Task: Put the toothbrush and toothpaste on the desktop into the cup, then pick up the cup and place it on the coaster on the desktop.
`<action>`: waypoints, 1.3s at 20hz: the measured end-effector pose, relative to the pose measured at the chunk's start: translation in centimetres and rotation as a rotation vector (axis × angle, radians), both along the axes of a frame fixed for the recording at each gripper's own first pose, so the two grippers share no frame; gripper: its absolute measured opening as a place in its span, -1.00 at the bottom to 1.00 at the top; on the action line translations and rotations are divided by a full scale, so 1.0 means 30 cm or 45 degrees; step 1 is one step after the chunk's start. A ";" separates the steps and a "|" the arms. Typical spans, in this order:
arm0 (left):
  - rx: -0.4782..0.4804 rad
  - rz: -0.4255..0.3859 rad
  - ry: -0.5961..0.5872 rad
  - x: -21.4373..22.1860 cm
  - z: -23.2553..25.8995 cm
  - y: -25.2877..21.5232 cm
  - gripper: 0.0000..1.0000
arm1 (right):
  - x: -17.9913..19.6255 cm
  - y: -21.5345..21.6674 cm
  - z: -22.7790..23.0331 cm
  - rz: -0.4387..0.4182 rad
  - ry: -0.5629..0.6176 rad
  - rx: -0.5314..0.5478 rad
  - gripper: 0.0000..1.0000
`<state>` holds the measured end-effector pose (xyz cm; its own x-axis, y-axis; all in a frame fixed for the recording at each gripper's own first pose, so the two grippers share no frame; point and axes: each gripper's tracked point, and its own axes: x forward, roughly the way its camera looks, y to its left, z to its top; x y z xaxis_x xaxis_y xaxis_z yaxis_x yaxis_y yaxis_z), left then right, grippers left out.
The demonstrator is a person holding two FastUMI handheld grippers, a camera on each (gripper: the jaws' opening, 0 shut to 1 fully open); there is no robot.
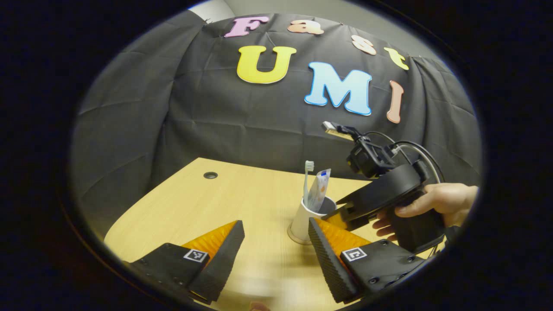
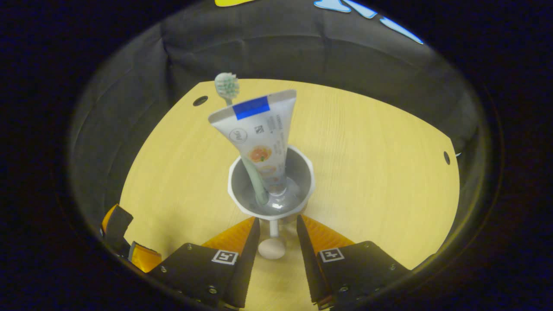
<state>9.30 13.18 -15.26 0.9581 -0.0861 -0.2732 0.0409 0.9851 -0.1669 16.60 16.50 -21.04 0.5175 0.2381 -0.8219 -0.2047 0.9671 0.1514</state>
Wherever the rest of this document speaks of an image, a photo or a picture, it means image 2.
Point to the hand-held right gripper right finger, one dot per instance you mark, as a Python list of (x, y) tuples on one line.
[(309, 268)]

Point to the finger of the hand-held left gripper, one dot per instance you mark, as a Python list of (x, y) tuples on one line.
[(144, 258), (119, 224)]

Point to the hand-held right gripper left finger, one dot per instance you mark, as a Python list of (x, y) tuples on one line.
[(246, 268)]

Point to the white cup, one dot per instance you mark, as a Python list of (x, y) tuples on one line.
[(300, 172)]

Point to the white toothpaste tube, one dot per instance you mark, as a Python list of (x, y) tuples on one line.
[(259, 134)]

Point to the pale green toothbrush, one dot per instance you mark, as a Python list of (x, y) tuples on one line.
[(227, 84)]

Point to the black backdrop cloth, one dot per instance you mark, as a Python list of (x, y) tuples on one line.
[(259, 52)]

